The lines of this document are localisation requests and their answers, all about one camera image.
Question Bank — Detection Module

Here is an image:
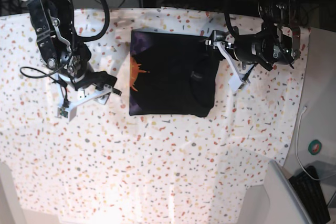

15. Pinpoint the grey laptop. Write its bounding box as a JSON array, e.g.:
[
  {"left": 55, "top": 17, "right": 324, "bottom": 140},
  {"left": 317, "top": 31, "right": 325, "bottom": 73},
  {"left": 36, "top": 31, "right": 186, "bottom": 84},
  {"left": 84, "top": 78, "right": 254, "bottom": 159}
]
[{"left": 264, "top": 161, "right": 312, "bottom": 224}]

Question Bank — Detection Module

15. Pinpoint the black keyboard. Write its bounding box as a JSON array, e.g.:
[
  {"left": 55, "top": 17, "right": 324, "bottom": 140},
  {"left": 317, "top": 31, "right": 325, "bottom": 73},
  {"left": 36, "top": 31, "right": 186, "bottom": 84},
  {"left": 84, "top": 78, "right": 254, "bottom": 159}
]
[{"left": 289, "top": 172, "right": 331, "bottom": 224}]

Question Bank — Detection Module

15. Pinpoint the black t-shirt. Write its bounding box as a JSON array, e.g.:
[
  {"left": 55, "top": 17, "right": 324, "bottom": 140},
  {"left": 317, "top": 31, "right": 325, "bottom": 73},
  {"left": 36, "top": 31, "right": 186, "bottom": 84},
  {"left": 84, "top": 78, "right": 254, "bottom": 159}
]
[{"left": 129, "top": 30, "right": 222, "bottom": 118}]

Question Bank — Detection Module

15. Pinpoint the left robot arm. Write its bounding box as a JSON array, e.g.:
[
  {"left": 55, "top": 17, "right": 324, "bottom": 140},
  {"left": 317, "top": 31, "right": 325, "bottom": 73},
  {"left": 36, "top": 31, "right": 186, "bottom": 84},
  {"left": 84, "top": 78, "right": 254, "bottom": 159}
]
[{"left": 205, "top": 0, "right": 301, "bottom": 71}]

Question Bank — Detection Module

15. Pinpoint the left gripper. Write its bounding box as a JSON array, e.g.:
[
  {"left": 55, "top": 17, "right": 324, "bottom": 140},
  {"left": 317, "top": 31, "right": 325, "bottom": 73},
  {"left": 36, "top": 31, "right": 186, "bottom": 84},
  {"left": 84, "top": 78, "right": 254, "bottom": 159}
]
[{"left": 204, "top": 30, "right": 253, "bottom": 63}]

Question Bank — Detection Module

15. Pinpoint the white cable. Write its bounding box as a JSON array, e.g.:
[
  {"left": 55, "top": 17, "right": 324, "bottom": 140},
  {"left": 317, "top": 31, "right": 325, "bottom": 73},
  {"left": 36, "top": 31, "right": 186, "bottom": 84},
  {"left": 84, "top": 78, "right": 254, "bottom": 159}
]
[{"left": 295, "top": 105, "right": 322, "bottom": 181}]

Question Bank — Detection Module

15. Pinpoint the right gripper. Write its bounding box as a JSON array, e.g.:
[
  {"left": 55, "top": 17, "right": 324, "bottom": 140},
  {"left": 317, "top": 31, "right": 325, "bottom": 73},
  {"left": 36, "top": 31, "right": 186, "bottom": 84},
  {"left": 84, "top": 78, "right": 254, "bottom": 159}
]
[{"left": 71, "top": 71, "right": 118, "bottom": 95}]

